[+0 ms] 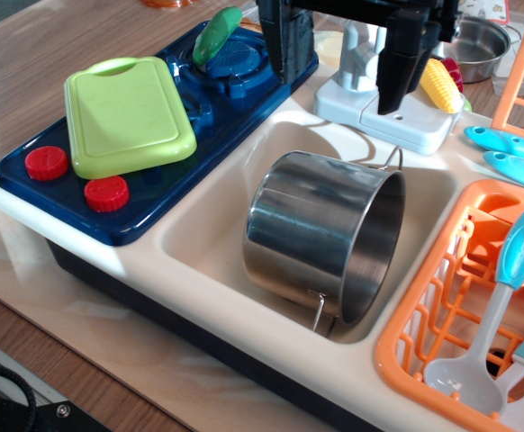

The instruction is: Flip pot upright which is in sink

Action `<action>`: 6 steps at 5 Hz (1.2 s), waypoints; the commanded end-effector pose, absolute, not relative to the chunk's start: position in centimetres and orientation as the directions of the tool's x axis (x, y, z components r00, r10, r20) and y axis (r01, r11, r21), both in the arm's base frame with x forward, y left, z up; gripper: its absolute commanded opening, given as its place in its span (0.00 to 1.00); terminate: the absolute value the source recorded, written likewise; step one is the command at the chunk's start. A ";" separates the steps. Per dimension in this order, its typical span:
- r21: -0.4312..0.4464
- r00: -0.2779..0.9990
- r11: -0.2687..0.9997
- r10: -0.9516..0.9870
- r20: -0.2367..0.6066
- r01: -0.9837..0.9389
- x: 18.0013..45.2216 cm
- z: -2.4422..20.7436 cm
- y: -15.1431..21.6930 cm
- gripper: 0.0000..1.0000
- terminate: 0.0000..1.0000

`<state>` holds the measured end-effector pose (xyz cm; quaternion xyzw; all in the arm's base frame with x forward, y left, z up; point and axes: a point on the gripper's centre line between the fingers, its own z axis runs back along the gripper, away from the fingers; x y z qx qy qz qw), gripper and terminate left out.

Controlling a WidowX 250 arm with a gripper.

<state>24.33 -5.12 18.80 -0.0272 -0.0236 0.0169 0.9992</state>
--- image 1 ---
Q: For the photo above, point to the yellow toy corn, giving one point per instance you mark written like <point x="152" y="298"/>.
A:
<point x="441" y="88"/>

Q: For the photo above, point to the orange bowl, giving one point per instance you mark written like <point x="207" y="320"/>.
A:
<point x="168" y="3"/>

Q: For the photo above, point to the red stove knob left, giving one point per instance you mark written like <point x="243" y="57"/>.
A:
<point x="46" y="163"/>

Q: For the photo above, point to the blue utensil handle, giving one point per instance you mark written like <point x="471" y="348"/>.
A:
<point x="507" y="165"/>
<point x="496" y="140"/>

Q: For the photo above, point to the white spoon blue handle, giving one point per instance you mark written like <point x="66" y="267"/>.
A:
<point x="467" y="375"/>

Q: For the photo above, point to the large stainless steel pot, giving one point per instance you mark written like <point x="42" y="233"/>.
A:
<point x="322" y="232"/>

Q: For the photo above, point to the orange dish rack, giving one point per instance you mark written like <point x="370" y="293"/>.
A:
<point x="441" y="309"/>

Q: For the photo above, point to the red stove knob right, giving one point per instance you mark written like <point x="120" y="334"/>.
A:
<point x="107" y="194"/>

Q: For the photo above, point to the blue utensil handle upper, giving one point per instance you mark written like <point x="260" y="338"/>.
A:
<point x="496" y="140"/>

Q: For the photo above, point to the red toy food piece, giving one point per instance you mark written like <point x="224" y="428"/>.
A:
<point x="454" y="71"/>

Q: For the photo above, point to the cream toy sink unit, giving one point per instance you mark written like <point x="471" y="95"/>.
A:
<point x="174" y="315"/>

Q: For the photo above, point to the green plastic cutting board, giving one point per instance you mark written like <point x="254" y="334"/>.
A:
<point x="126" y="115"/>

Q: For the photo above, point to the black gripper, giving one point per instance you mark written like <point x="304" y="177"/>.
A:
<point x="287" y="27"/>

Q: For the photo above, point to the green toy cucumber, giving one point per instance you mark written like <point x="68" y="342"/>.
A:
<point x="215" y="34"/>

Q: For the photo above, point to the small steel pot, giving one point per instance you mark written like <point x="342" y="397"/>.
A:
<point x="478" y="47"/>

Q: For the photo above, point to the blue utensil handle lower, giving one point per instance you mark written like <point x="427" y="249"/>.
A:
<point x="507" y="165"/>

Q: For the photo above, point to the black metal base plate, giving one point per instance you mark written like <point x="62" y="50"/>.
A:
<point x="66" y="417"/>

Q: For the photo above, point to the yellow toy plate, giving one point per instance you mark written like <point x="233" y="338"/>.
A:
<point x="328" y="46"/>

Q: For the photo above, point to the red stove knob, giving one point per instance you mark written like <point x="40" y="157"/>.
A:
<point x="46" y="163"/>
<point x="107" y="194"/>

